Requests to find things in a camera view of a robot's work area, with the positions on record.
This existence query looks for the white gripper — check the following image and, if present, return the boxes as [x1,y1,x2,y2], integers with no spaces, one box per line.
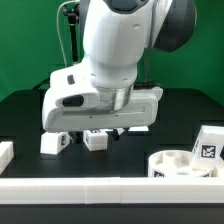
[41,85,164,145]

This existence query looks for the white round stool seat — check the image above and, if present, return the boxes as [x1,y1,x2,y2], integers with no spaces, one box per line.
[148,150,224,178]

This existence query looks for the white marker sheet with tags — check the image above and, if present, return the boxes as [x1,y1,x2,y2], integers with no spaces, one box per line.
[101,126,149,133]

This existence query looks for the white front fence bar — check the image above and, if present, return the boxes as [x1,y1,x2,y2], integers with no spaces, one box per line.
[0,178,224,204]

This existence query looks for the white left fence piece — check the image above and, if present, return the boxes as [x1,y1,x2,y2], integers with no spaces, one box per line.
[0,141,14,175]

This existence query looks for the black cables on table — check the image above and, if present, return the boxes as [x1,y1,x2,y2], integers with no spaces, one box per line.
[32,77,53,90]

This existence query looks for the white cable on stand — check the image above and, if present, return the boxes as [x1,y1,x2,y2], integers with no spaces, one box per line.
[55,0,81,68]

